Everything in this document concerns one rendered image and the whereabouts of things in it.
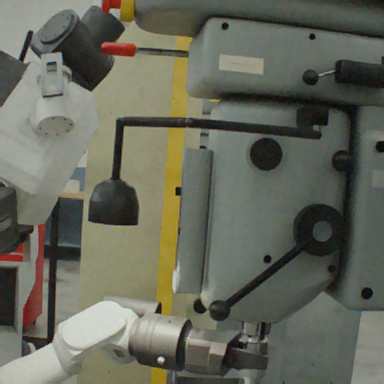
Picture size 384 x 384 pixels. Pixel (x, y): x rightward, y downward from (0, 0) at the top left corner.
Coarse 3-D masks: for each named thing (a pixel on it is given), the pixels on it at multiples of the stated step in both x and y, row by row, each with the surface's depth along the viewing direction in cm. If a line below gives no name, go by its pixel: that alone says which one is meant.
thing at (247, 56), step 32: (224, 32) 94; (256, 32) 95; (288, 32) 95; (320, 32) 96; (192, 64) 108; (224, 64) 95; (256, 64) 95; (288, 64) 96; (320, 64) 96; (192, 96) 116; (224, 96) 108; (288, 96) 98; (320, 96) 97; (352, 96) 97
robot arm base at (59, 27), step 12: (60, 12) 139; (72, 12) 137; (48, 24) 139; (60, 24) 136; (72, 24) 135; (36, 36) 140; (48, 36) 136; (60, 36) 135; (72, 36) 135; (36, 48) 138; (48, 48) 135; (60, 48) 135; (108, 60) 144; (72, 72) 139; (108, 72) 144; (84, 84) 142; (96, 84) 144
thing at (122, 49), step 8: (104, 48) 114; (112, 48) 114; (120, 48) 114; (128, 48) 114; (136, 48) 115; (144, 48) 115; (152, 48) 115; (128, 56) 115; (176, 56) 116; (184, 56) 116
